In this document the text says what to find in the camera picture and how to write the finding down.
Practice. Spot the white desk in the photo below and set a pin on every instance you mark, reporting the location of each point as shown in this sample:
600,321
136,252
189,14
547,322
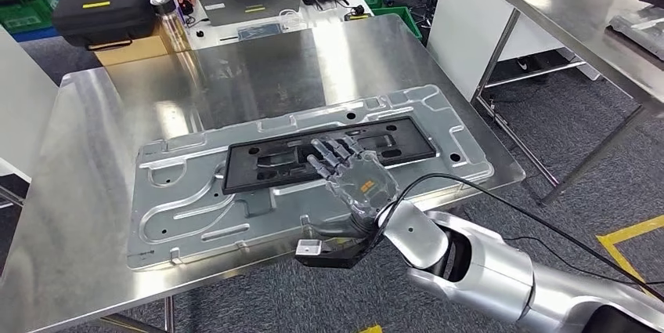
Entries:
218,35

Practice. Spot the white cabinet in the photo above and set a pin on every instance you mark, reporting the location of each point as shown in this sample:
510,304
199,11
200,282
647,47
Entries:
467,19

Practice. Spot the black shoe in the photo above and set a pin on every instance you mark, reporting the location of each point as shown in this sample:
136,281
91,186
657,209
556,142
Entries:
529,66

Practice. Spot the black earphones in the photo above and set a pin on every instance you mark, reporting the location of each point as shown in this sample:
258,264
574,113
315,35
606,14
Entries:
358,10

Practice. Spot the stamped grey metal panel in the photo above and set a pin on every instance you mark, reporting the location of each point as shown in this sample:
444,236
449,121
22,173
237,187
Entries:
181,227

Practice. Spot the grey laptop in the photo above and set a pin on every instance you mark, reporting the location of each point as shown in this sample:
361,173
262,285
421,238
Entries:
249,6

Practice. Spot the cardboard box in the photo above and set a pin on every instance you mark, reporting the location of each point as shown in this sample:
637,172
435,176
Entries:
129,53

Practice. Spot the black carry case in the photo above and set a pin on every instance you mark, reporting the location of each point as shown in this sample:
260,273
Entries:
103,19

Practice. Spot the white partition panel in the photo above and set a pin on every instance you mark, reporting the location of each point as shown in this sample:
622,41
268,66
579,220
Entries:
20,102

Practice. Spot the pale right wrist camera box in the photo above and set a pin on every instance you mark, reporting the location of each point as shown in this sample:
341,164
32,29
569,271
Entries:
309,247

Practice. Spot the steel workbench table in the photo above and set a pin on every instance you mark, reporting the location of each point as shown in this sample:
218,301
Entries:
78,164

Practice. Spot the black plastic plate frame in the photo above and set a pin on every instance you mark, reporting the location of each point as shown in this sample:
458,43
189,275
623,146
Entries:
241,164

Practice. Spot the blue storage rack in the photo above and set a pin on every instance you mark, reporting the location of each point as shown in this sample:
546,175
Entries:
36,35

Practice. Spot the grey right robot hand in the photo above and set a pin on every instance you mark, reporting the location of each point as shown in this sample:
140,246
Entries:
363,185

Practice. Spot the steel side table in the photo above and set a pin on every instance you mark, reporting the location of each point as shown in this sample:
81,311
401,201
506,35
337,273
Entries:
596,19

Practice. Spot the grey metal part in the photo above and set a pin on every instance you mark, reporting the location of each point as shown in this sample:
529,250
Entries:
638,29

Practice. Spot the clear plastic item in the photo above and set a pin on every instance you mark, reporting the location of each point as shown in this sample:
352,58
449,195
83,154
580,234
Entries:
293,19

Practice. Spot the yellow floor tape marking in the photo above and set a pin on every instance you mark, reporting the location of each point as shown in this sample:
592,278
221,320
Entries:
371,329
638,227

